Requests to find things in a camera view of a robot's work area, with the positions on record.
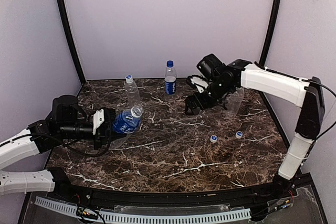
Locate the left black frame post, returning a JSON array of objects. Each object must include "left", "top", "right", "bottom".
[{"left": 56, "top": 0, "right": 86, "bottom": 86}]

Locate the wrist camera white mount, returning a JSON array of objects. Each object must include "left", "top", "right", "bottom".
[
  {"left": 92, "top": 109, "right": 104, "bottom": 135},
  {"left": 187, "top": 74, "right": 209, "bottom": 93}
]

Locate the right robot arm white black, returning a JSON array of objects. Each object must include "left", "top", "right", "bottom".
[{"left": 185, "top": 54, "right": 325, "bottom": 196}]

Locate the left camera black cable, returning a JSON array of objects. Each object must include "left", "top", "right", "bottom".
[{"left": 47, "top": 108, "right": 111, "bottom": 157}]

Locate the camera black cable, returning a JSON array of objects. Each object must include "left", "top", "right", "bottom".
[
  {"left": 47, "top": 108, "right": 111, "bottom": 157},
  {"left": 312, "top": 81, "right": 336, "bottom": 141}
]

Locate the clear bottle at back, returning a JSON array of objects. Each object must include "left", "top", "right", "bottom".
[{"left": 124, "top": 80, "right": 142, "bottom": 108}]

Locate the right black frame post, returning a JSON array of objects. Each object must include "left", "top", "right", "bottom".
[{"left": 259, "top": 0, "right": 281, "bottom": 66}]

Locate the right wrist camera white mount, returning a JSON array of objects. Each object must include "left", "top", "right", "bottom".
[{"left": 187, "top": 74, "right": 209, "bottom": 93}]

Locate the right camera black cable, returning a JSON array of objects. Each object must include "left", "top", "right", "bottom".
[{"left": 312, "top": 81, "right": 336, "bottom": 141}]

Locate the solid blue bottle cap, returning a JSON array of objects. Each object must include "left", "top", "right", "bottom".
[{"left": 166, "top": 60, "right": 174, "bottom": 68}]

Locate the pepsi label bottle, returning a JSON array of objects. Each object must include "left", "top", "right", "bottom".
[{"left": 164, "top": 67, "right": 177, "bottom": 95}]

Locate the blue label water bottle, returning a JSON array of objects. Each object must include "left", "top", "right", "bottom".
[{"left": 111, "top": 105, "right": 143, "bottom": 149}]

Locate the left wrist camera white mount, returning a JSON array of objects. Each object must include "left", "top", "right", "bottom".
[{"left": 92, "top": 109, "right": 104, "bottom": 135}]

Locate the white slotted cable duct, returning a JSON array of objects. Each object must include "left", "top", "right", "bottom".
[{"left": 35, "top": 196, "right": 251, "bottom": 223}]

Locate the white blue bottle cap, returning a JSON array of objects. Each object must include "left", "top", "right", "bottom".
[{"left": 235, "top": 131, "right": 243, "bottom": 138}]

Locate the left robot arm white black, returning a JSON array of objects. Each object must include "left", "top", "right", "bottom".
[{"left": 1, "top": 94, "right": 126, "bottom": 196}]

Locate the clear plastic bottle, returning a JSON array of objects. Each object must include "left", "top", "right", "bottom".
[{"left": 225, "top": 88, "right": 245, "bottom": 118}]

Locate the black frame post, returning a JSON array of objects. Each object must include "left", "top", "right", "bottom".
[
  {"left": 259, "top": 0, "right": 281, "bottom": 66},
  {"left": 56, "top": 0, "right": 86, "bottom": 86}
]

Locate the black front table rail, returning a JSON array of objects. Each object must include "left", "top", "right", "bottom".
[{"left": 44, "top": 166, "right": 302, "bottom": 211}]

